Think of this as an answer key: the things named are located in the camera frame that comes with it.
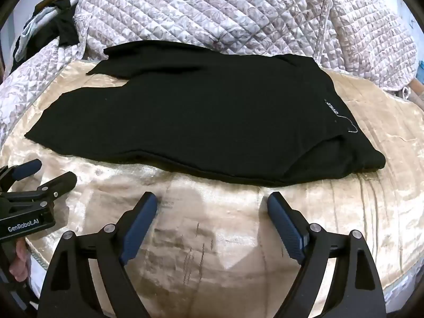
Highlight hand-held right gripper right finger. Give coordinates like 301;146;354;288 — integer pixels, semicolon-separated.
267;191;388;318

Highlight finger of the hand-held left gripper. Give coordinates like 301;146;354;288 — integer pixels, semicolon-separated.
0;159;43;190
0;171;78;213

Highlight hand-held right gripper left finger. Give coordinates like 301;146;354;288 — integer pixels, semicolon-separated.
37;191;158;318

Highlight black pants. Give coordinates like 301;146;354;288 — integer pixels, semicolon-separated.
25;40;387;187

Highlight person's left hand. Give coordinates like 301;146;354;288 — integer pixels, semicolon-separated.
9;239;33;281

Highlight beige satin bed cover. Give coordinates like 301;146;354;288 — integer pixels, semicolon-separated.
0;59;424;318

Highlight light blue white cloth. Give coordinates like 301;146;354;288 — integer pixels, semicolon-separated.
15;7;63;55

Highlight black garment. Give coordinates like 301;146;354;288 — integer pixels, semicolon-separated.
31;0;81;60

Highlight quilted patterned blanket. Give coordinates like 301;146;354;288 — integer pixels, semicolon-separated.
0;0;418;146

